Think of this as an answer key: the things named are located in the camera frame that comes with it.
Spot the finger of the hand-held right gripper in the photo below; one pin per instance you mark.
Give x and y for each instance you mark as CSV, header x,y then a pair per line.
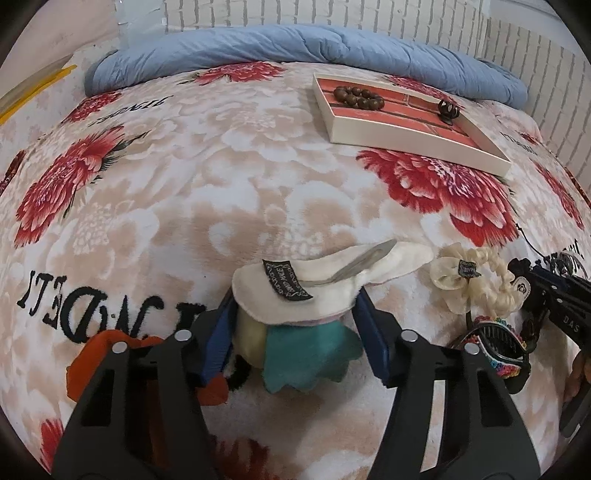
x,y
554,284
565,321

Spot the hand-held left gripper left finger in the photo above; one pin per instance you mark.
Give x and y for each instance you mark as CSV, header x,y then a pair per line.
x,y
216,344

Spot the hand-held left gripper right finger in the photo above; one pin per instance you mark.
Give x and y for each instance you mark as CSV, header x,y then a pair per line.
x,y
369,334

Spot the cream fabric scrunchie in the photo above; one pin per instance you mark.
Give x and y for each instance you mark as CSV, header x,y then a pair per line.
x,y
489,286

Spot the rainbow beaded hair claw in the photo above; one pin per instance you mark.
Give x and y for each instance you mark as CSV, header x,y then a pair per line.
x,y
501,344

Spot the white felt snap hair clip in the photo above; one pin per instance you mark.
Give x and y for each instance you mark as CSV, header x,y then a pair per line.
x,y
323,281

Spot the orange scrunchie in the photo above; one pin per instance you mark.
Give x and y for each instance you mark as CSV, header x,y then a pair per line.
x,y
92,362

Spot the white tray with brick lining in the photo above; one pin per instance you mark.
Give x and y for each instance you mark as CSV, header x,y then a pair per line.
x,y
392,134

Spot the person's right hand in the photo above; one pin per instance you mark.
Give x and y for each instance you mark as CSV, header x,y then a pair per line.
x,y
581,376

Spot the small black hair claw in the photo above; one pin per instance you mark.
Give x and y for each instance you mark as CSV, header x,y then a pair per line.
x,y
448,110

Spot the blue rolled duvet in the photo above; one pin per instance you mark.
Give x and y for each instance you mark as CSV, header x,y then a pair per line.
x,y
277,48

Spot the bed frame with yellow edge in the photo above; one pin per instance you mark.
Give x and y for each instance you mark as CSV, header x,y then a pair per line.
x,y
55,77

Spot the light blue floral wall sheet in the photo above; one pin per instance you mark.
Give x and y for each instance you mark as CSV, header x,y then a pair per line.
x,y
138,23

